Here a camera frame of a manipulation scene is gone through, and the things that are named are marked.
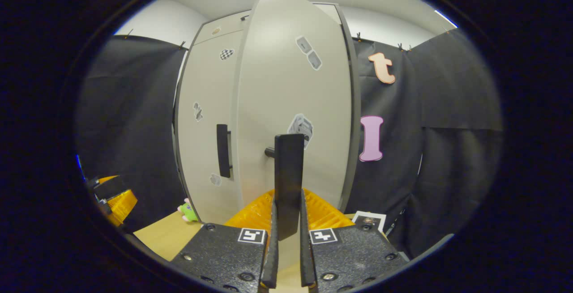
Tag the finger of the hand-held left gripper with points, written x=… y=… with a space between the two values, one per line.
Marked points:
x=107 y=188
x=123 y=203

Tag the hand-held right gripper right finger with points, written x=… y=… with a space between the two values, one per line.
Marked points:
x=305 y=257

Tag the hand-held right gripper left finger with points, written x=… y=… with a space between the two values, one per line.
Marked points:
x=271 y=257

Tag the grey cabinet door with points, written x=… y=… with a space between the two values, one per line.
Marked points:
x=277 y=82
x=206 y=96

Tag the grey double-door shoe cabinet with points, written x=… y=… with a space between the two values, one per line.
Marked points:
x=356 y=118

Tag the grey cabinet drawer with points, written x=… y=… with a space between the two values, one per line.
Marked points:
x=230 y=23

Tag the white printed card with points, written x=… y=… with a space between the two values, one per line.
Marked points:
x=358 y=217

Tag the green and pink plush toy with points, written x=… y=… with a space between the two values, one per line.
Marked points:
x=190 y=214

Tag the black backdrop cloth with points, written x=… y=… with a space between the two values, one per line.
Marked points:
x=447 y=172

